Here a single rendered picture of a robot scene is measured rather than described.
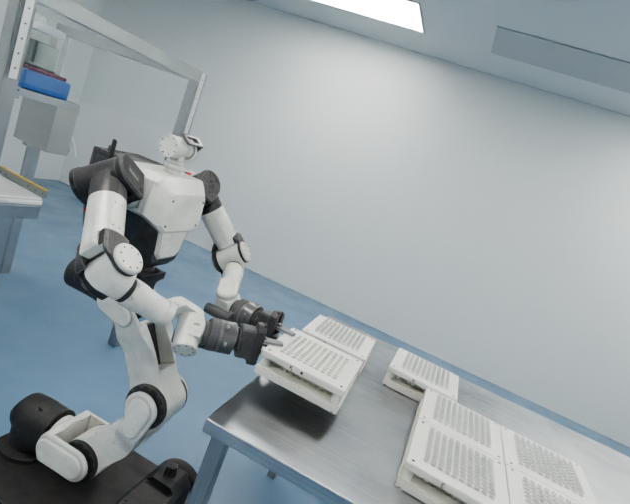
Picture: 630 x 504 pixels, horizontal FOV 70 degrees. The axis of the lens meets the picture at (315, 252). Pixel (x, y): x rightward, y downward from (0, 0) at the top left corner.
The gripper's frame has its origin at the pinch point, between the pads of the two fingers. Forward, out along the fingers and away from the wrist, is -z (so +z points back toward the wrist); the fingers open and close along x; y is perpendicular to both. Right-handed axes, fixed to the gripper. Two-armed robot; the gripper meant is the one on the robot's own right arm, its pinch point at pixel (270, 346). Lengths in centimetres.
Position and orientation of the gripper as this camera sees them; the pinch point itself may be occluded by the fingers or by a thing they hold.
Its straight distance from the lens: 129.2
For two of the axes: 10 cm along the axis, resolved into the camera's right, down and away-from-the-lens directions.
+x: -3.3, 9.3, 1.7
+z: -9.1, -2.7, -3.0
